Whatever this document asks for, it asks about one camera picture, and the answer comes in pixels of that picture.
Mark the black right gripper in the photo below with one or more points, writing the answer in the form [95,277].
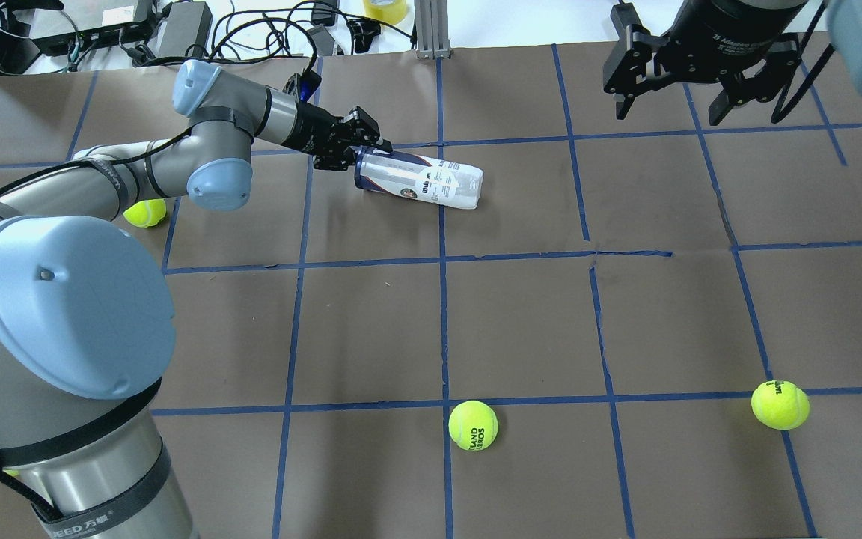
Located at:
[730,22]

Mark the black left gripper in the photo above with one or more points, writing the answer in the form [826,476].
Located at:
[314,125]

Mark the white blue tennis ball can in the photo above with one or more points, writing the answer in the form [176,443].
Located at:
[430,180]

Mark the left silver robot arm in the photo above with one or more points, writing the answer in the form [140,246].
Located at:
[86,318]

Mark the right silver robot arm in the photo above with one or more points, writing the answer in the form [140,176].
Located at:
[836,28]

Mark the front Roland Garros tennis ball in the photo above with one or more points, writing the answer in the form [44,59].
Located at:
[146,214]

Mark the centre tennis ball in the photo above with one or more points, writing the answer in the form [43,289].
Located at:
[473,426]

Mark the tennis ball near base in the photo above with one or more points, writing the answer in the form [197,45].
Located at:
[780,404]

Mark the yellow tape roll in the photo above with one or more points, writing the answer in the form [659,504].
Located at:
[391,12]

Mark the aluminium frame post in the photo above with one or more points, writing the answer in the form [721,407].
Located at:
[431,26]

